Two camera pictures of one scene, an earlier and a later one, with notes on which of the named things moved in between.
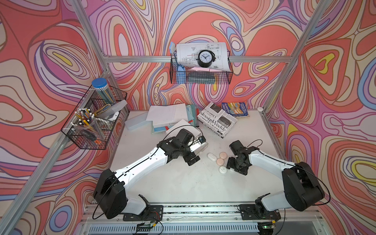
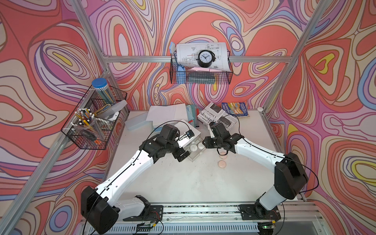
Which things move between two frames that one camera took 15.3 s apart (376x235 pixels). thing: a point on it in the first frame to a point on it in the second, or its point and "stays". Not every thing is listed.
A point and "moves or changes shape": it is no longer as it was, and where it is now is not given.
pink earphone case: x=223 y=155 stays
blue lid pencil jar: x=100 y=85 stays
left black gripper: x=188 y=158 to x=177 y=154
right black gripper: x=230 y=164 to x=207 y=143
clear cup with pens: x=85 y=122 stays
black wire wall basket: x=179 y=76 stays
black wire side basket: x=91 y=121 stays
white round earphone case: x=222 y=169 moves or changes shape
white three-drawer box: x=176 y=127 stays
